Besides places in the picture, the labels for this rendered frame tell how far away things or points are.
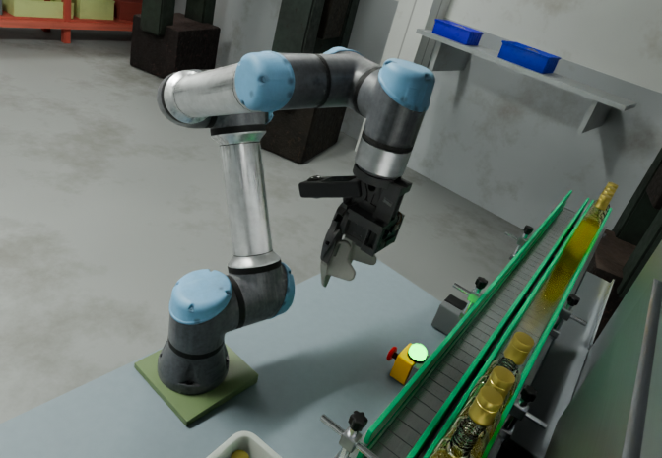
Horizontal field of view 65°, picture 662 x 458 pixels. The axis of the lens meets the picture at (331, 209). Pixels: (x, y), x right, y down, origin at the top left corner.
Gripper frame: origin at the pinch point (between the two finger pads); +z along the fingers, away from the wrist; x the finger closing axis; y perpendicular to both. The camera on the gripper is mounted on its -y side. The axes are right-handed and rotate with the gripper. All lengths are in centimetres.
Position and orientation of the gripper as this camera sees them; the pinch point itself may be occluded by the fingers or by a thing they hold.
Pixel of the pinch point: (332, 271)
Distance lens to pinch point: 86.2
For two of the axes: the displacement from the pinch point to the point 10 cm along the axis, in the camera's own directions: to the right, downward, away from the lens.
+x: 5.6, -2.6, 7.9
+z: -2.5, 8.5, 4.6
